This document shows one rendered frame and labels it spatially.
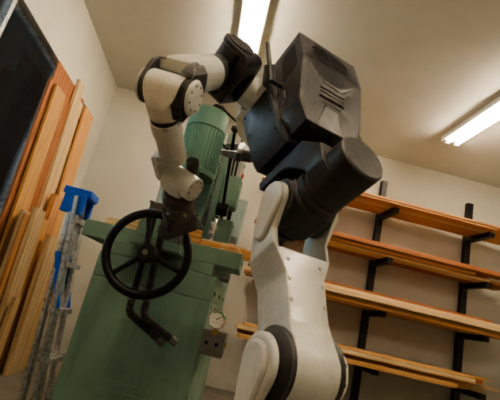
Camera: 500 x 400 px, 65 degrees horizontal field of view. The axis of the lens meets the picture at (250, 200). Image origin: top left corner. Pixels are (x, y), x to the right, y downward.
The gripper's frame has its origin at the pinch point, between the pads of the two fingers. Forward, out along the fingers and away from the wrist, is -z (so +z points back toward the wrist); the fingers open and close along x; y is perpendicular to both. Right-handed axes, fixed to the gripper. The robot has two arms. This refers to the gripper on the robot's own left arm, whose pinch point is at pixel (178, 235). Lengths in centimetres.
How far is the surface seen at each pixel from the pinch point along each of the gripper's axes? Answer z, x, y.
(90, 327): -38.7, -30.7, 5.4
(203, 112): 1, 37, 58
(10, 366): -172, -80, 81
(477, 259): -221, 347, 2
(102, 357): -43, -30, -5
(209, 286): -27.6, 9.2, -4.5
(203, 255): -22.4, 11.7, 5.2
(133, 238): -14.7, -9.3, 16.9
